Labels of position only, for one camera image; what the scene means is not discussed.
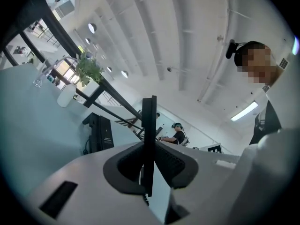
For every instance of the person's head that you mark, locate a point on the person's head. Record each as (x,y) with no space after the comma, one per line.
(257,64)

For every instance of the person's torso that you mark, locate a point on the person's torso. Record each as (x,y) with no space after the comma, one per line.
(269,122)

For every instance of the white plastic bottle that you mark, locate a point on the white plastic bottle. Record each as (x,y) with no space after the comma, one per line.
(66,96)

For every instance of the black box device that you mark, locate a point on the black box device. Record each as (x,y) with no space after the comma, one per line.
(104,132)

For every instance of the round pendant lamp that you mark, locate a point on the round pendant lamp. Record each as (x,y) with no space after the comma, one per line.
(109,69)
(124,74)
(92,28)
(87,41)

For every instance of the clear drinking glass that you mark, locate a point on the clear drinking glass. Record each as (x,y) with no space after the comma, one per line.
(38,82)

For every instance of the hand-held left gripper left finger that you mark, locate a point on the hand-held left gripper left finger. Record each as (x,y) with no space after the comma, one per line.
(89,196)

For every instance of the white curved desk lamp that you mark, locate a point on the white curved desk lamp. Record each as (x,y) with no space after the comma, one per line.
(58,60)

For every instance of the white plant pot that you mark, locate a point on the white plant pot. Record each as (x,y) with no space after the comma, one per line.
(91,89)

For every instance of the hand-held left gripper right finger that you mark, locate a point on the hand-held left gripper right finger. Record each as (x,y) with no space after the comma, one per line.
(201,186)

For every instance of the black head camera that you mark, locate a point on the black head camera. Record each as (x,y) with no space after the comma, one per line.
(230,49)

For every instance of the green leafy plant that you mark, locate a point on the green leafy plant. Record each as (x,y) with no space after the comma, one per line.
(89,68)

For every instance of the long ceiling light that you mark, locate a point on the long ceiling light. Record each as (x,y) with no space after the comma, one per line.
(245,111)

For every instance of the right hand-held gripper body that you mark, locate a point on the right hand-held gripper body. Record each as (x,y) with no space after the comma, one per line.
(214,148)

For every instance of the small ceiling camera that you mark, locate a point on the small ceiling camera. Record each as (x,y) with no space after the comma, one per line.
(169,69)

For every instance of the black steel beam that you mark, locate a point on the black steel beam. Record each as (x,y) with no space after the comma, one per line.
(61,32)

